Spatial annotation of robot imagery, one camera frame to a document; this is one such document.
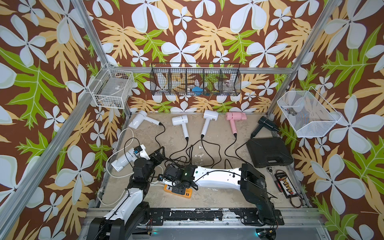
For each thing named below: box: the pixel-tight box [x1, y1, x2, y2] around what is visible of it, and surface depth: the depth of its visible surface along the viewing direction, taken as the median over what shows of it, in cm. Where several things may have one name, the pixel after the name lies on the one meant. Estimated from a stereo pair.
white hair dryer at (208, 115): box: [200, 109, 219, 136], surface depth 113 cm
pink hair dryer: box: [225, 112, 247, 135], surface depth 114 cm
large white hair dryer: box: [111, 144, 147, 172], surface depth 76 cm
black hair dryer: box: [250, 116, 280, 139], surface depth 110 cm
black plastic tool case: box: [246, 137, 294, 168], surface depth 93 cm
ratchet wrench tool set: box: [266, 166, 303, 208], surface depth 84 cm
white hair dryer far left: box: [128, 110, 163, 130], surface depth 114 cm
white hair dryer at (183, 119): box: [171, 114, 189, 139], surface depth 112 cm
